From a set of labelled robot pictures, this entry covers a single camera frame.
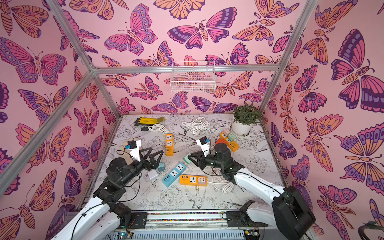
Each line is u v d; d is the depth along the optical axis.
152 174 0.87
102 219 0.59
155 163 0.64
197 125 1.12
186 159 0.76
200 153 0.73
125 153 0.61
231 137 0.97
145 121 1.13
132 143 0.63
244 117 0.92
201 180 0.79
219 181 0.85
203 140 0.69
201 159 0.69
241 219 0.69
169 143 1.00
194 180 0.84
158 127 1.09
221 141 1.00
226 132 1.01
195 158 0.75
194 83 1.06
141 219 0.73
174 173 0.87
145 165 0.63
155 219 0.75
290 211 0.40
